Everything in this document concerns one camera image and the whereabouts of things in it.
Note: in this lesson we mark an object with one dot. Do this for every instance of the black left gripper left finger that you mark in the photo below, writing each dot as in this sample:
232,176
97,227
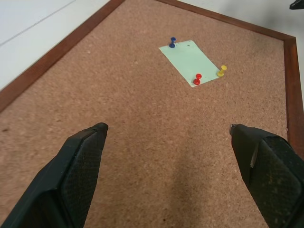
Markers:
64,180

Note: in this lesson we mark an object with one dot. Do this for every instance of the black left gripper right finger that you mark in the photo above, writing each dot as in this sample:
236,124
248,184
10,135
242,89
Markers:
270,175

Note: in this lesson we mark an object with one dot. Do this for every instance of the yellow push pin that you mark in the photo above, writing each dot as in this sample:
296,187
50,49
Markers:
222,71

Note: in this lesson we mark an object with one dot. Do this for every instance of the red push pin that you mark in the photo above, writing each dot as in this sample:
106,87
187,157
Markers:
197,79

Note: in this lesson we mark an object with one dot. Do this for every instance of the light green paper note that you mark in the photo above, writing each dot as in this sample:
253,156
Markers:
190,63

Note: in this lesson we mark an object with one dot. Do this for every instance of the blue push pin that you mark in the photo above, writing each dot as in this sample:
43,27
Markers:
172,42

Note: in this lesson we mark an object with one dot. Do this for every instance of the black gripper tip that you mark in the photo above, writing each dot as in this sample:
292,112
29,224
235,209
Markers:
297,5

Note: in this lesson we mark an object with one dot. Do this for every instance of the cork board with wooden frame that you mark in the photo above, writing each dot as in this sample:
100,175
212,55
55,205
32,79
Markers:
147,118

